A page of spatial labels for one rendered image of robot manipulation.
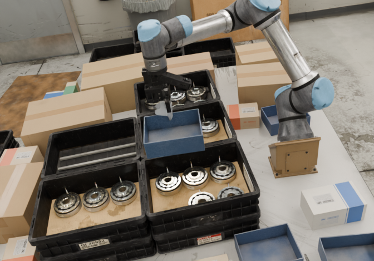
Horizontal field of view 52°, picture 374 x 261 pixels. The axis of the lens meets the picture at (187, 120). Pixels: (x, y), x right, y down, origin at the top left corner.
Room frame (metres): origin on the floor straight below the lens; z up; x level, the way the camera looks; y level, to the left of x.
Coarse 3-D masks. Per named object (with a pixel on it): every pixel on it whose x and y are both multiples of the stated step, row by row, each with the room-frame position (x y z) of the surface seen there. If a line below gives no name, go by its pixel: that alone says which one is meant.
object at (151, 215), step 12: (216, 144) 1.17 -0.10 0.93; (228, 144) 1.17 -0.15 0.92; (240, 144) 1.15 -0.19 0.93; (168, 156) 1.15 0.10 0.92; (144, 168) 1.10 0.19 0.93; (144, 180) 1.03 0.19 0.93; (252, 180) 0.95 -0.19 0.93; (144, 192) 0.97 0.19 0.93; (252, 192) 0.89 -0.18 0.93; (204, 204) 0.88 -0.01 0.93; (216, 204) 0.87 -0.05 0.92; (228, 204) 0.88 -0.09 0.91; (156, 216) 0.86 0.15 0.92; (168, 216) 0.86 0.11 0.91
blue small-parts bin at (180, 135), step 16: (176, 112) 1.14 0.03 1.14; (192, 112) 1.14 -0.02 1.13; (144, 128) 1.08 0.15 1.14; (160, 128) 1.14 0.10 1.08; (176, 128) 1.13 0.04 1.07; (192, 128) 1.11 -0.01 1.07; (144, 144) 0.99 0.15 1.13; (160, 144) 0.99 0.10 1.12; (176, 144) 0.99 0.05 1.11; (192, 144) 0.99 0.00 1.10
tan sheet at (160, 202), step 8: (208, 168) 1.15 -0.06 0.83; (208, 176) 1.10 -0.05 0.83; (240, 176) 1.07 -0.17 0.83; (152, 184) 1.11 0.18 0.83; (208, 184) 1.06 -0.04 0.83; (216, 184) 1.05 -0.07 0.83; (224, 184) 1.04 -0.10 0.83; (232, 184) 1.04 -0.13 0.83; (240, 184) 1.03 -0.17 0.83; (152, 192) 1.06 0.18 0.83; (184, 192) 1.04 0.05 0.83; (192, 192) 1.03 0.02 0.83; (208, 192) 1.02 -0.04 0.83; (216, 192) 1.01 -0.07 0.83; (248, 192) 0.99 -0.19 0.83; (152, 200) 1.02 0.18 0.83; (160, 200) 1.01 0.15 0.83; (168, 200) 1.01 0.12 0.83; (176, 200) 1.00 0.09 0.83; (184, 200) 0.99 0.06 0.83; (160, 208) 0.98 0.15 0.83; (168, 208) 0.97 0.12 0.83
